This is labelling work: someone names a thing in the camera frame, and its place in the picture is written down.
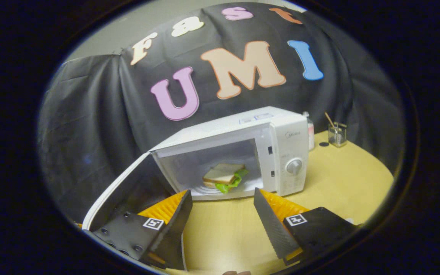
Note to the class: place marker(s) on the wooden stick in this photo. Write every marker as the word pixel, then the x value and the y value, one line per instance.
pixel 329 119

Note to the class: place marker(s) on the lettuce sandwich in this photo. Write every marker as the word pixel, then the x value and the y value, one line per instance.
pixel 224 175

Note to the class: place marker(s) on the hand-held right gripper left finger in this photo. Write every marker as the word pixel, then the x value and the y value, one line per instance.
pixel 174 229

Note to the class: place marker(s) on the clear bottle with pink label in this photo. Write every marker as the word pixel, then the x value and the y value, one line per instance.
pixel 311 131

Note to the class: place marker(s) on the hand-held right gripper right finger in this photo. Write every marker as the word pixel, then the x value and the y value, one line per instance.
pixel 271 225

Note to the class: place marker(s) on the clear glass holder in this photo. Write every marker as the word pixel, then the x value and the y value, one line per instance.
pixel 337 135

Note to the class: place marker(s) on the white microwave oven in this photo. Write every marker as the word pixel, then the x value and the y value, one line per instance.
pixel 288 137

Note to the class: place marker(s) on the black backdrop cloth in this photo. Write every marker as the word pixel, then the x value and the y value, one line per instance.
pixel 90 126

